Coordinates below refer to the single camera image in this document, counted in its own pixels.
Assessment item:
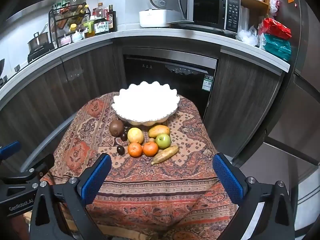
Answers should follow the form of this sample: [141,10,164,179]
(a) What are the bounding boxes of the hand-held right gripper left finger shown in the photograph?
[29,152,112,240]

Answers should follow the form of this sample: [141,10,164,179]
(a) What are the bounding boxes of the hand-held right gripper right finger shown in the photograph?
[212,152,296,240]

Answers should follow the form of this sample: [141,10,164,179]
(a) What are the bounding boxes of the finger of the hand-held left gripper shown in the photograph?
[0,154,55,193]
[0,141,21,160]

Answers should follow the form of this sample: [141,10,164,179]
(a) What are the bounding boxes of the orange tangerine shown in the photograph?
[142,141,159,157]
[128,142,143,158]

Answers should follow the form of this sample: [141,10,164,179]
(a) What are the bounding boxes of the yellow lemon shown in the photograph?
[127,127,145,144]

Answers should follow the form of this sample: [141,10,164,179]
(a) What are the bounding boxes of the spotted yellow banana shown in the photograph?
[151,145,180,166]

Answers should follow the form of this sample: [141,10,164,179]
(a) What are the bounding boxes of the green apple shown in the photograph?
[155,133,172,149]

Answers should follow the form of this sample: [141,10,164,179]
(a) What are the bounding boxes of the white scalloped bowl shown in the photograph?
[111,81,180,126]

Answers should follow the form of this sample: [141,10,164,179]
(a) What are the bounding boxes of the grey curved bar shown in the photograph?
[20,116,78,173]

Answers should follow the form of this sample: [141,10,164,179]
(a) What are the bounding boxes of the brown kiwi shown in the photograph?
[109,120,125,137]

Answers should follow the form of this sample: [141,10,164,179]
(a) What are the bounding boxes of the patterned red tablecloth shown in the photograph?
[40,91,239,240]

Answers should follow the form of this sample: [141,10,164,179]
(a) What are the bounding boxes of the yellow orange mango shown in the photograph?
[148,125,170,138]

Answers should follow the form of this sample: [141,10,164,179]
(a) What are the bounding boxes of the dark wood cabinet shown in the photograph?
[202,52,284,167]
[0,42,123,155]

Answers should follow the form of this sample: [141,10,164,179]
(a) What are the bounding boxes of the black gas stove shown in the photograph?
[0,42,55,87]

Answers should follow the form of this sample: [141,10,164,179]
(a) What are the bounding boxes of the steel cooking pot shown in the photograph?
[27,31,49,52]

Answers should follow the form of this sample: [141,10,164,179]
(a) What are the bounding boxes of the black steel dishwasher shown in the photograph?
[122,47,219,120]

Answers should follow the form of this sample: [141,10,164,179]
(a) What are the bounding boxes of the green oil bottle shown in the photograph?
[84,16,96,38]

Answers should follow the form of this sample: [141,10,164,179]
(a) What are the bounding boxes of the green plastic bag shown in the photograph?
[260,33,292,61]

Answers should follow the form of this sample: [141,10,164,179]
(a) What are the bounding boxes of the white plastic bags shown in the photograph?
[236,26,259,47]

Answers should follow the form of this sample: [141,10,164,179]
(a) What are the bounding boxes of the dark sauce bottle white label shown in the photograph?
[94,17,110,35]

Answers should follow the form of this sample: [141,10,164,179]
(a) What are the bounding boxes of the row of condiment bottles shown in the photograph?
[52,0,90,23]

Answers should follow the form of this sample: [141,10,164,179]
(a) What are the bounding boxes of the grey kitchen countertop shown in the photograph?
[0,27,290,103]

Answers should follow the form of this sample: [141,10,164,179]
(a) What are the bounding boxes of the dark bottle yellow label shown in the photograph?
[108,4,117,32]

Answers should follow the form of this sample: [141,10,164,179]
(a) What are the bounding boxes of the orange cap oil bottle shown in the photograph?
[93,2,108,20]

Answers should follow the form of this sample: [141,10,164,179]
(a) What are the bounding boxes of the white box kitchen appliance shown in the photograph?
[139,9,184,28]

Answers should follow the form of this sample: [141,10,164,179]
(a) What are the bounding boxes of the silver black microwave oven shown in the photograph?
[166,0,241,35]

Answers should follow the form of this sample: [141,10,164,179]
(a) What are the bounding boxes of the hanging red white plastic bag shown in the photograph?
[269,0,280,15]

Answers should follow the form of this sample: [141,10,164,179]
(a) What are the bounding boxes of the black wire spice rack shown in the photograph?
[49,5,90,48]

